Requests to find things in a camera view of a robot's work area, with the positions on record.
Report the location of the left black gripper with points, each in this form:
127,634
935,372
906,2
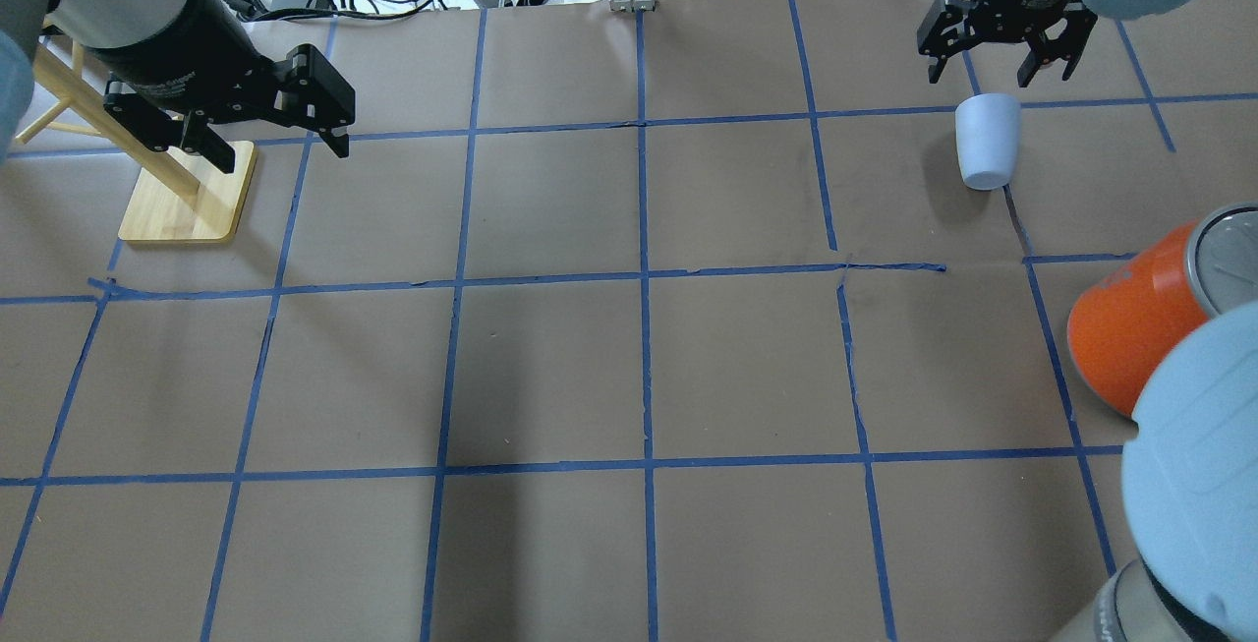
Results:
175,44

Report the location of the light blue cup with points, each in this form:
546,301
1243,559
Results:
987,138

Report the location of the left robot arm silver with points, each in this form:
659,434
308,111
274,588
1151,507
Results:
90,22

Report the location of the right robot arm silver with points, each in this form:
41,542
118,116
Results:
1187,474

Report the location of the wooden cup stand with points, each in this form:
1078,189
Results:
179,198

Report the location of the large orange can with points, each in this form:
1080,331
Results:
1121,328

